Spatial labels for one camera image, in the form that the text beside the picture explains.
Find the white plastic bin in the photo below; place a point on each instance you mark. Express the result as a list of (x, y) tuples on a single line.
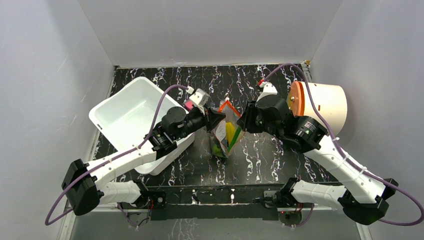
[(125, 118)]

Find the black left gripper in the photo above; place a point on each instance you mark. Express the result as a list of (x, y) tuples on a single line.
[(213, 118)]

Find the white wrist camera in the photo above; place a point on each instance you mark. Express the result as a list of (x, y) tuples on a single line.
[(198, 98), (267, 89)]

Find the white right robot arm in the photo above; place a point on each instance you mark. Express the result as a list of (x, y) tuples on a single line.
[(361, 198)]

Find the green chili pepper toy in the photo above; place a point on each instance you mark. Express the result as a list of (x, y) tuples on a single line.
[(234, 138)]

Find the yellow starfruit toy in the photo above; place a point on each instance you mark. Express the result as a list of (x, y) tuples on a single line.
[(229, 131)]

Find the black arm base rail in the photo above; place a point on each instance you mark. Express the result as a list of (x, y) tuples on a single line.
[(240, 201)]

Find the green pear toy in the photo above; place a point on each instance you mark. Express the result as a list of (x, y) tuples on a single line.
[(218, 151)]

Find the small pink cube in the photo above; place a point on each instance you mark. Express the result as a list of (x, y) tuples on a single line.
[(188, 105)]

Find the clear orange zip bag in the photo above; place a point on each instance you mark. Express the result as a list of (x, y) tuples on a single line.
[(217, 135)]

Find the white orange cylinder container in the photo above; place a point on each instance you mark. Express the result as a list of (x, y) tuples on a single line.
[(329, 100)]

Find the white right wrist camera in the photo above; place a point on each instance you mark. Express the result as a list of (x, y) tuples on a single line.
[(267, 89)]

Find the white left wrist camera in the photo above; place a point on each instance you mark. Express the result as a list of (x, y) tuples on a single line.
[(198, 98)]

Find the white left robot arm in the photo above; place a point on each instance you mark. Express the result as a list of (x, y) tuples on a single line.
[(116, 165)]

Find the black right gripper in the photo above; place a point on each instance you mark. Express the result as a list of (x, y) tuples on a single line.
[(250, 116)]

